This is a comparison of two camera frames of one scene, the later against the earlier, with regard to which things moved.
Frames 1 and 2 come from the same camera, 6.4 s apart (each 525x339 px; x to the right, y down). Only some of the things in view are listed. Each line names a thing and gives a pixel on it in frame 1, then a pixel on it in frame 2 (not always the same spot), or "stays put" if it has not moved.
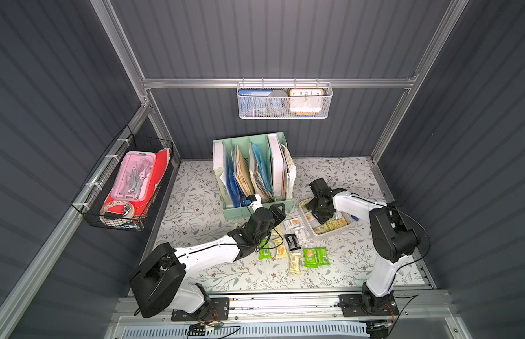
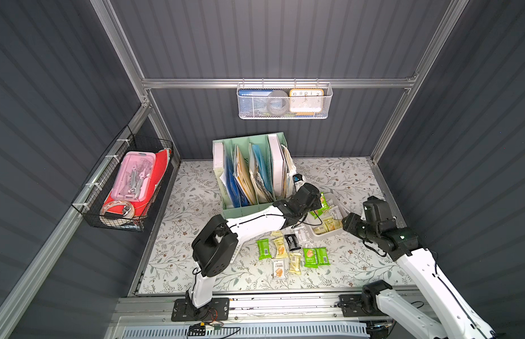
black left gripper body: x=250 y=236 to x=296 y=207
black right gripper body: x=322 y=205 to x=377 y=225
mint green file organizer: x=255 y=173 stays put
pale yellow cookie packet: x=295 y=263 stays put
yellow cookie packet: x=281 y=253 stays put
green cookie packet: x=322 y=256 stays put
